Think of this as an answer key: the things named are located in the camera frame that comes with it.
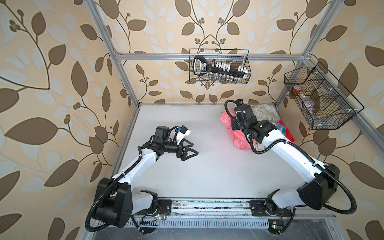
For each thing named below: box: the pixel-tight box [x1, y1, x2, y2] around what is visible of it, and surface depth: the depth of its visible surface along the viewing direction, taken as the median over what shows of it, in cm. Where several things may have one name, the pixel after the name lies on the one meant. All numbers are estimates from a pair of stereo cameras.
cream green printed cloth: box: [251, 103, 281, 129], surface depth 112 cm
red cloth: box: [277, 119, 295, 143], surface depth 103 cm
